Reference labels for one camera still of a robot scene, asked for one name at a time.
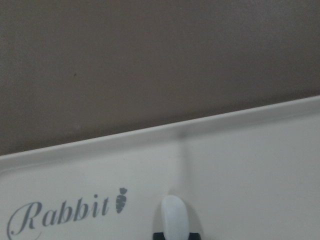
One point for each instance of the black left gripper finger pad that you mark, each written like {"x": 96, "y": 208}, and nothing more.
{"x": 157, "y": 236}

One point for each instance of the white plastic spoon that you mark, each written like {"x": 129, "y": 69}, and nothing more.
{"x": 175, "y": 219}

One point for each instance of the white rabbit tray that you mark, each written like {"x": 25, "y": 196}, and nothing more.
{"x": 246, "y": 175}

